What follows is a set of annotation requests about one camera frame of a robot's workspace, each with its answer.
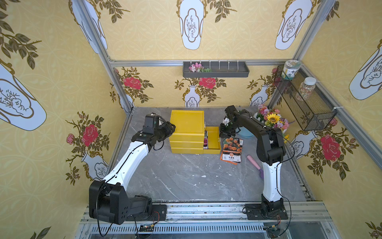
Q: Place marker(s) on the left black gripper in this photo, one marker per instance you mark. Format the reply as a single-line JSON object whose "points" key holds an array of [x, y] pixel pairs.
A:
{"points": [[168, 128]]}

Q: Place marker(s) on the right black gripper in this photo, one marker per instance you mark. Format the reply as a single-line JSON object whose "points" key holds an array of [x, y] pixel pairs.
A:
{"points": [[225, 127]]}

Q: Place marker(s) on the yellow top drawer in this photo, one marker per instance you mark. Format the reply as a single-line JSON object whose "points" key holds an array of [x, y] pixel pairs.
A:
{"points": [[213, 140]]}

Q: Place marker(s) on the pink flower seed bag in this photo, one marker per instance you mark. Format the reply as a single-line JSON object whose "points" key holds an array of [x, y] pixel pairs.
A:
{"points": [[206, 142]]}

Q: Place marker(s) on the yellow plastic drawer cabinet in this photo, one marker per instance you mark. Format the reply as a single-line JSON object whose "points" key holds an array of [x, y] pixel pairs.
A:
{"points": [[189, 134]]}

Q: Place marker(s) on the marigold picture seed bag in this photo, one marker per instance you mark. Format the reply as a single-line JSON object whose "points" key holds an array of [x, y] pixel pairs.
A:
{"points": [[227, 158]]}

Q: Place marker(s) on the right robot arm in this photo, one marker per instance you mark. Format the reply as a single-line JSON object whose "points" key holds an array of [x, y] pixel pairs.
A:
{"points": [[270, 150]]}

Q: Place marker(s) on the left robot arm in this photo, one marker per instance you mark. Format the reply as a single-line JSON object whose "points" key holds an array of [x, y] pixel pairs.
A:
{"points": [[108, 200]]}

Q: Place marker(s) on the artificial flower bouquet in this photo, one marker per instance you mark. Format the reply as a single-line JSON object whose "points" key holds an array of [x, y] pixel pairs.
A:
{"points": [[273, 118]]}

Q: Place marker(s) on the small pink artificial flowers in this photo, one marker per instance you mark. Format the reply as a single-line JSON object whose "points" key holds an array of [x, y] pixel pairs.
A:
{"points": [[197, 67]]}

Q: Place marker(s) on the patterned jar white lid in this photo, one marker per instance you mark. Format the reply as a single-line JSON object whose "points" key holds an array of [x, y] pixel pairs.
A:
{"points": [[290, 69]]}

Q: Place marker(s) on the clear jar white lid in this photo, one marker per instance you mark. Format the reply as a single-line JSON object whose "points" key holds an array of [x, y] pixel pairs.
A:
{"points": [[306, 88]]}

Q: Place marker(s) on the small circuit board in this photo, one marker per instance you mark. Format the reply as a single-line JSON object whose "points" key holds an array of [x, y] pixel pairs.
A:
{"points": [[146, 228]]}

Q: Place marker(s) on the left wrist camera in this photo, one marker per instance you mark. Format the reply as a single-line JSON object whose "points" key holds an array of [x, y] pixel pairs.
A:
{"points": [[151, 122]]}

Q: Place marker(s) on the grey wall shelf tray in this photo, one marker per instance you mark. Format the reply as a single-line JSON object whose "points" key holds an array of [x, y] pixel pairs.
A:
{"points": [[219, 69]]}

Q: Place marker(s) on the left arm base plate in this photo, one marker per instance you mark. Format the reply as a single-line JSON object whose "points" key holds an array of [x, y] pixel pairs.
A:
{"points": [[158, 213]]}

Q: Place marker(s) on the black wire mesh basket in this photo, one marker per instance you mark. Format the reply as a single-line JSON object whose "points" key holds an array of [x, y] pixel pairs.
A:
{"points": [[314, 112]]}

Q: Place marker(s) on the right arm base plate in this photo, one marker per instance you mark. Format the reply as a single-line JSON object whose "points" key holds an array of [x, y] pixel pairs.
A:
{"points": [[264, 212]]}

